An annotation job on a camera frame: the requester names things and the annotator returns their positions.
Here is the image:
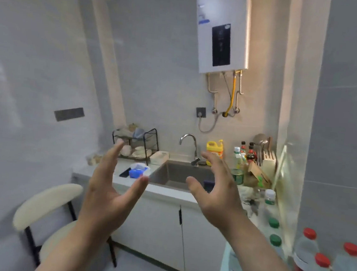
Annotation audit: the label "person's left hand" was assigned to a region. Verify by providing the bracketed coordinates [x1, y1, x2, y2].
[78, 136, 153, 235]

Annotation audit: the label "person's right hand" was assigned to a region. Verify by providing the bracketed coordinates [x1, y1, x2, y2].
[182, 150, 254, 233]

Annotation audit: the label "person's left forearm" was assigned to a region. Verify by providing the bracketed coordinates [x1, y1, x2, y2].
[32, 217, 118, 271]

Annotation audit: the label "person's right forearm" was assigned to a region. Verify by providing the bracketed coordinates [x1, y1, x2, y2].
[217, 211, 319, 271]

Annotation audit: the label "dark blue sponge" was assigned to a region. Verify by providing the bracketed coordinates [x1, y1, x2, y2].
[202, 180, 216, 194]

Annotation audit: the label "blue container with white lid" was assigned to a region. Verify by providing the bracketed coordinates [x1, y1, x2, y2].
[128, 162, 150, 180]

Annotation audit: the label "grey kitchen sink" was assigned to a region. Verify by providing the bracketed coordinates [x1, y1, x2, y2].
[147, 158, 224, 196]

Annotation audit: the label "white plates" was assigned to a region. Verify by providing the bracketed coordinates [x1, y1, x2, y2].
[132, 145, 153, 159]

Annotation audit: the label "white rectangular container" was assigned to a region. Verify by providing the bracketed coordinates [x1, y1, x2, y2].
[149, 150, 170, 167]

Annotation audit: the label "white kitchen cabinet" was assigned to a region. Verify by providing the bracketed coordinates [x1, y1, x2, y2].
[63, 174, 234, 271]

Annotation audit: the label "green can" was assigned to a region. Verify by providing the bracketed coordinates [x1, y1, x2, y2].
[231, 168, 245, 186]

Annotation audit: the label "yellow detergent bottle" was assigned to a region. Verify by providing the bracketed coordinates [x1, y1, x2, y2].
[204, 138, 225, 168]

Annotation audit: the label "chrome kitchen faucet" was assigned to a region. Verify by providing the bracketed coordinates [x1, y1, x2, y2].
[177, 133, 209, 168]

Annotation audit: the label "beige bundle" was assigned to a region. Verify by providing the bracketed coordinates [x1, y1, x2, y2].
[86, 152, 103, 167]

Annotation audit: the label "crumpled white rag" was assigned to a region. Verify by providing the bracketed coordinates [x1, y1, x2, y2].
[236, 185, 267, 217]

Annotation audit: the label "brown cardboard box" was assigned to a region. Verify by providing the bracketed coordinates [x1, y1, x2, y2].
[243, 161, 273, 189]

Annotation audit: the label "white bottle with green cap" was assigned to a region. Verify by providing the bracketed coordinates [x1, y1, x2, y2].
[262, 188, 277, 218]

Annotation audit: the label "wooden knife block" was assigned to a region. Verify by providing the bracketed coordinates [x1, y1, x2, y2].
[257, 149, 278, 180]

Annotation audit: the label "metal ladle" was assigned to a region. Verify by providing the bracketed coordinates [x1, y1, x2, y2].
[251, 133, 270, 167]

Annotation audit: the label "green cap plastic bottle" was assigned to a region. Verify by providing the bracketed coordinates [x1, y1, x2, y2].
[266, 217, 281, 236]
[267, 234, 287, 260]

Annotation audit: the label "cream cushioned black chair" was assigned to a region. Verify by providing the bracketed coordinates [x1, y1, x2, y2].
[9, 178, 124, 271]

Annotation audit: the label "bent metal water pipe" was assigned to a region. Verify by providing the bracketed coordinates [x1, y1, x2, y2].
[233, 70, 245, 114]
[204, 73, 222, 115]

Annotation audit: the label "black wire dish rack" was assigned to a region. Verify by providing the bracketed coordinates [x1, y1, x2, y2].
[110, 125, 161, 167]

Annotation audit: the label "grey power cord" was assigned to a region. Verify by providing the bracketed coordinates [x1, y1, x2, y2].
[197, 70, 231, 135]

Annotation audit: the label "grey wall switch plate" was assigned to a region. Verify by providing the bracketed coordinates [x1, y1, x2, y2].
[53, 105, 85, 124]

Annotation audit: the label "yellow gas hose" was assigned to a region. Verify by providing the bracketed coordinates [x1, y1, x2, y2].
[222, 70, 238, 119]

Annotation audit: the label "white wall water heater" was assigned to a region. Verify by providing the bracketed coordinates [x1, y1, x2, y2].
[188, 0, 255, 78]

